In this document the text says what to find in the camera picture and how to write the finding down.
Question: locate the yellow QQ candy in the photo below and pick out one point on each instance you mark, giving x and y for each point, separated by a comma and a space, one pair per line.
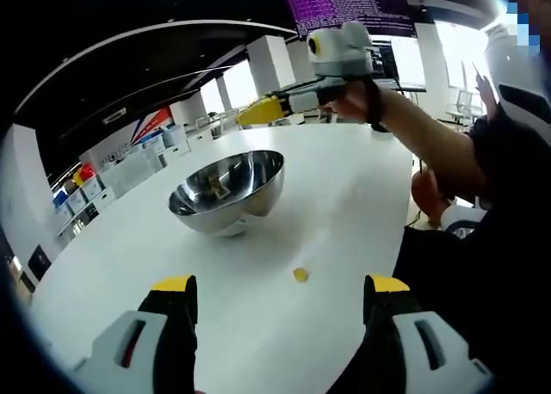
300, 275

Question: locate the large purple text screen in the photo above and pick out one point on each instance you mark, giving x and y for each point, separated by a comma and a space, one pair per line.
327, 2

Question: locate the red bag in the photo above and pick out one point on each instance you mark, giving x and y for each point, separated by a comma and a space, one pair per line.
88, 172

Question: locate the stainless steel bowl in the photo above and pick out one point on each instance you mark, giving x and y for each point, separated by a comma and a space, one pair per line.
232, 205

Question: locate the small computer monitor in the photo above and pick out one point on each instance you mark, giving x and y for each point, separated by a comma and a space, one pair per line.
396, 63

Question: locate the yellow bag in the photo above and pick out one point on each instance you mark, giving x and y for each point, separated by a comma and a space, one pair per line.
78, 176

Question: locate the person's right hand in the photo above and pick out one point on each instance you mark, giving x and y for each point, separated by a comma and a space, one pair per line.
353, 106

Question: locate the blue storage bin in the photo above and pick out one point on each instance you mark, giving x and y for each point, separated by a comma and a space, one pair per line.
61, 199

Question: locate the black speaker box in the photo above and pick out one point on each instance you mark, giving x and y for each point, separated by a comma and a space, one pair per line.
39, 262

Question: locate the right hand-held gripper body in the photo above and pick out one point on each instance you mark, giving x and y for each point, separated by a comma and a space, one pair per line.
344, 50

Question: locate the white chest device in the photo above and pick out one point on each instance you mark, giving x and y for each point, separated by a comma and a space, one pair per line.
493, 67

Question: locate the white table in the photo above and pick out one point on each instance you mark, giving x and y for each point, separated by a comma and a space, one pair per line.
323, 196

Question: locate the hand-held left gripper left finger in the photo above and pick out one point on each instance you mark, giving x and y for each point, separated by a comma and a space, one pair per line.
146, 346

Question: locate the row of white storage boxes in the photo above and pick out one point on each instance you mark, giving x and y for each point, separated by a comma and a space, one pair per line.
120, 174

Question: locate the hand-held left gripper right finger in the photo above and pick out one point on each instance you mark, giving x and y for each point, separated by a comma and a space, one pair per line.
409, 346

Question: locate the white office chair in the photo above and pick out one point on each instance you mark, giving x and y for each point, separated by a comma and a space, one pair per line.
462, 215

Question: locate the ceiling air vent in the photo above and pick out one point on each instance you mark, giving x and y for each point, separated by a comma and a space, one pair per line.
114, 115

